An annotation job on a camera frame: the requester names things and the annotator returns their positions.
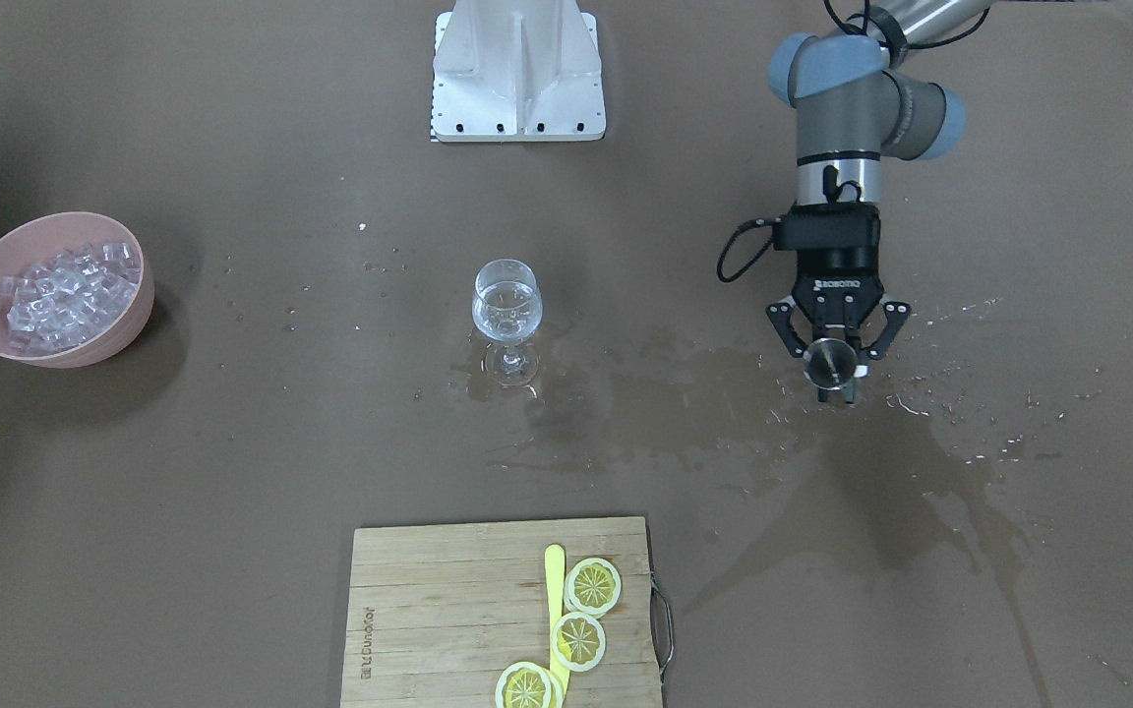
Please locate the clear wine glass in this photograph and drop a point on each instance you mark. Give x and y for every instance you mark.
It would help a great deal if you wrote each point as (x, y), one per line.
(506, 309)

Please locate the lemon slice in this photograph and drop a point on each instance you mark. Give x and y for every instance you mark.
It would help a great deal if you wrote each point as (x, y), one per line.
(526, 684)
(578, 642)
(593, 587)

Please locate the yellow plastic knife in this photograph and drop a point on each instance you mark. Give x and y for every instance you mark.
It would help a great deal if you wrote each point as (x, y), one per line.
(554, 572)

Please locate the pink bowl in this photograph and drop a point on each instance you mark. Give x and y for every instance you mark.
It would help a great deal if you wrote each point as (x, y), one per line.
(36, 241)

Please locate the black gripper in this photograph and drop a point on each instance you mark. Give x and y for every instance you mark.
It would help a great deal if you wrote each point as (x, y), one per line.
(838, 292)

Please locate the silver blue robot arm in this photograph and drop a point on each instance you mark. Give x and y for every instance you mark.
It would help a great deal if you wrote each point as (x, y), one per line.
(854, 107)

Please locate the white camera stand base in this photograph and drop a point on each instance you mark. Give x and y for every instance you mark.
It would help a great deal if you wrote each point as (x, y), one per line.
(517, 72)

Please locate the steel double jigger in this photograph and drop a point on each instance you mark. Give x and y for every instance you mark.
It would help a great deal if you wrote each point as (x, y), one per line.
(834, 369)

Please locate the bamboo cutting board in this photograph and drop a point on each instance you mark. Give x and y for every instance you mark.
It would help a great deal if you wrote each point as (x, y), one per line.
(436, 612)

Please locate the clear ice cubes pile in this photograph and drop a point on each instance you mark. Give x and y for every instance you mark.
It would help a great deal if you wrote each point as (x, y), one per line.
(67, 300)

